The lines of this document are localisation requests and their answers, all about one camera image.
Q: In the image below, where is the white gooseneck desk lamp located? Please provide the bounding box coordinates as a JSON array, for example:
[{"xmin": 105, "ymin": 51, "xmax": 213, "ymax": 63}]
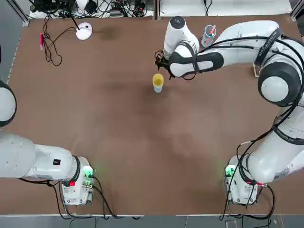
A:
[{"xmin": 64, "ymin": 0, "xmax": 95, "ymax": 41}]

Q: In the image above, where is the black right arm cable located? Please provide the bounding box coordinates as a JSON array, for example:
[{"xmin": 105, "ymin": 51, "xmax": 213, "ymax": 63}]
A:
[{"xmin": 182, "ymin": 28, "xmax": 304, "ymax": 186}]

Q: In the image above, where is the pink pen in beaker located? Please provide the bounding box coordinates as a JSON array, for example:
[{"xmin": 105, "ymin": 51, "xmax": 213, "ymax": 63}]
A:
[{"xmin": 205, "ymin": 25, "xmax": 217, "ymax": 46}]

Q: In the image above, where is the black lamp cable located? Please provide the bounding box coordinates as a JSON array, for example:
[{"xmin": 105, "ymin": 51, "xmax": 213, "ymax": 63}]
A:
[{"xmin": 43, "ymin": 14, "xmax": 79, "ymax": 67}]

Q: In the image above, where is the black base power cable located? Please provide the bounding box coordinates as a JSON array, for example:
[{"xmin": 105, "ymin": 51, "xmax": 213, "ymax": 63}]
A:
[
  {"xmin": 219, "ymin": 140, "xmax": 276, "ymax": 219},
  {"xmin": 19, "ymin": 177, "xmax": 141, "ymax": 220}
]

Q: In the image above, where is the yellow plastic cup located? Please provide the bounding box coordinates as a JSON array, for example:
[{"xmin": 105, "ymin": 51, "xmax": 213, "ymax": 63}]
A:
[{"xmin": 152, "ymin": 73, "xmax": 164, "ymax": 87}]

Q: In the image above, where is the aluminium frame post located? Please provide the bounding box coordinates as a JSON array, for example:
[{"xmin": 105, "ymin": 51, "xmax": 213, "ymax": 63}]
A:
[
  {"xmin": 289, "ymin": 0, "xmax": 304, "ymax": 21},
  {"xmin": 9, "ymin": 0, "xmax": 30, "ymax": 26},
  {"xmin": 153, "ymin": 0, "xmax": 161, "ymax": 21}
]

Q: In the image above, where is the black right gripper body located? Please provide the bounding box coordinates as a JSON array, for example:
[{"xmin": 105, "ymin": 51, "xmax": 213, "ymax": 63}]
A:
[{"xmin": 161, "ymin": 53, "xmax": 171, "ymax": 69}]

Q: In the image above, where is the black finned power supply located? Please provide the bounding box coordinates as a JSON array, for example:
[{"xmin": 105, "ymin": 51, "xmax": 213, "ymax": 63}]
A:
[{"xmin": 108, "ymin": 1, "xmax": 130, "ymax": 18}]

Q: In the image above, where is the clear plastic beaker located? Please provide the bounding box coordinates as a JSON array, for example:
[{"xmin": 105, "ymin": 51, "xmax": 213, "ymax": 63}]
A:
[{"xmin": 201, "ymin": 24, "xmax": 218, "ymax": 48}]

